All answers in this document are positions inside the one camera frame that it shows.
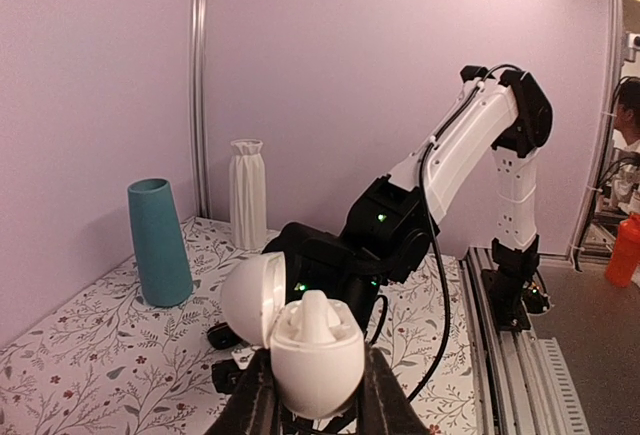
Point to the white ribbed vase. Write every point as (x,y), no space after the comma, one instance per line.
(248,194)

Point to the right aluminium post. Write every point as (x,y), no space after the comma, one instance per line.
(197,108)

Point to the floral table mat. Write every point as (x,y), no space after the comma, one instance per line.
(108,363)

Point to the aluminium front rail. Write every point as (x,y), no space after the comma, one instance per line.
(522,383)

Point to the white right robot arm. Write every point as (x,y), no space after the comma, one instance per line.
(395,222)

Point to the orange shaker bottle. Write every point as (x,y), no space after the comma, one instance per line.
(625,257)

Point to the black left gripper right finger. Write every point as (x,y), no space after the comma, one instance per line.
(382,407)

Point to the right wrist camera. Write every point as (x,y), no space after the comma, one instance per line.
(228,377)

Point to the small black round object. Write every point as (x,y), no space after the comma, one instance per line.
(222,337)

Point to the white earbuds charging case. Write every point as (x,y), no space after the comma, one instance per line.
(316,348)

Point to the white earbud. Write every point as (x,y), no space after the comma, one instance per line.
(315,319)

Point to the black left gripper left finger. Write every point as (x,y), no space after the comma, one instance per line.
(254,410)

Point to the teal vase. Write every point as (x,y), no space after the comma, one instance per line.
(162,263)

